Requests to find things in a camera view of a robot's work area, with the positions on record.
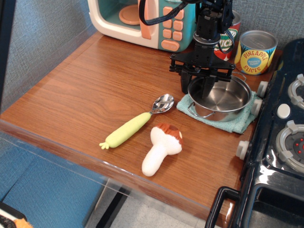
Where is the black toy stove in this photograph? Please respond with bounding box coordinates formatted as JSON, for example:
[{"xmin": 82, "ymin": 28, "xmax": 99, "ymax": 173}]
[{"xmin": 205, "ymin": 38, "xmax": 304, "ymax": 228}]

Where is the plush white brown mushroom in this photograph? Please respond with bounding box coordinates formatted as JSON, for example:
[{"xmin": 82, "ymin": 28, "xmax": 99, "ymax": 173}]
[{"xmin": 142, "ymin": 123, "xmax": 183, "ymax": 177}]

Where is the black braided cable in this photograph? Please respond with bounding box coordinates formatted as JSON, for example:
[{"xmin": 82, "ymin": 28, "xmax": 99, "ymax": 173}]
[{"xmin": 138, "ymin": 0, "xmax": 198, "ymax": 26}]

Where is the tomato sauce can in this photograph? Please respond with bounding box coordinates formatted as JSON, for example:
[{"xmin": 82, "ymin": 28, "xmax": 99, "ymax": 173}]
[{"xmin": 214, "ymin": 10, "xmax": 241, "ymax": 61}]

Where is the teal folded cloth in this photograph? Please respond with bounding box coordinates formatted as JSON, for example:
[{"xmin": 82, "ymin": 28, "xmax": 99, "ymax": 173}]
[{"xmin": 177, "ymin": 91, "xmax": 261, "ymax": 134}]

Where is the spoon with green handle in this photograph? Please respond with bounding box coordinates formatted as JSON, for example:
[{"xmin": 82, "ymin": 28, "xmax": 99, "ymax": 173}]
[{"xmin": 99, "ymin": 94, "xmax": 174, "ymax": 150}]

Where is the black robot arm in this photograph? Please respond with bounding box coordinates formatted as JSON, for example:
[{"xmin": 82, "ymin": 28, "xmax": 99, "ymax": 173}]
[{"xmin": 170, "ymin": 0, "xmax": 236, "ymax": 98}]

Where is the stainless steel pot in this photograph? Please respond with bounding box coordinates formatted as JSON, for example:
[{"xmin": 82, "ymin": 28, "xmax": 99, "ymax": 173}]
[{"xmin": 188, "ymin": 72, "xmax": 252, "ymax": 122}]

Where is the pineapple slices can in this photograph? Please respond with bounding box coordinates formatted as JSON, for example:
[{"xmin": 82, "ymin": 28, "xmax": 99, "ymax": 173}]
[{"xmin": 235, "ymin": 30, "xmax": 278, "ymax": 76}]

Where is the orange black object corner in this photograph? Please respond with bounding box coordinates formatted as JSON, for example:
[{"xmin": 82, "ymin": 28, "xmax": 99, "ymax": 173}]
[{"xmin": 0, "ymin": 202, "xmax": 33, "ymax": 228}]

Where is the toy microwave teal white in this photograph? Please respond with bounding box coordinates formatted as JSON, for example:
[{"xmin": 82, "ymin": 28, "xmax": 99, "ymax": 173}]
[{"xmin": 88, "ymin": 0, "xmax": 196, "ymax": 52}]

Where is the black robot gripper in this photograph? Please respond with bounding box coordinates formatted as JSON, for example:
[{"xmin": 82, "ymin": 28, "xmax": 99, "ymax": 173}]
[{"xmin": 169, "ymin": 32, "xmax": 235, "ymax": 99}]

